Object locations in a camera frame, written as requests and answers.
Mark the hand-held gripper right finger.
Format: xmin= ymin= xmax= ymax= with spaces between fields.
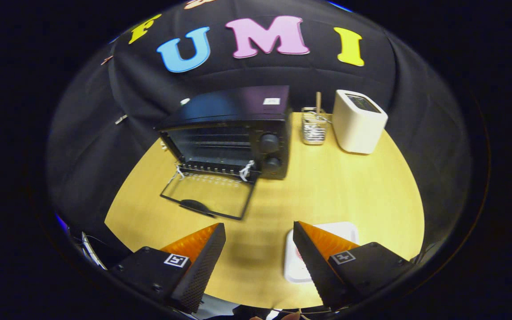
xmin=292 ymin=221 xmax=416 ymax=310

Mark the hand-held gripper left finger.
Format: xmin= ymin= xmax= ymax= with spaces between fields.
xmin=109 ymin=222 xmax=227 ymax=314

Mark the white square plate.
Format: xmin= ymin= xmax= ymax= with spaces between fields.
xmin=284 ymin=221 xmax=360 ymax=284

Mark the black toaster oven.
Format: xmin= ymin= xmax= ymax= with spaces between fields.
xmin=155 ymin=85 xmax=292 ymax=221

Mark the white toaster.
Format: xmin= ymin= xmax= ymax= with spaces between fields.
xmin=332 ymin=89 xmax=388 ymax=155

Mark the wire utensil basket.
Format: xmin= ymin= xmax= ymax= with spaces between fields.
xmin=301 ymin=107 xmax=328 ymax=146

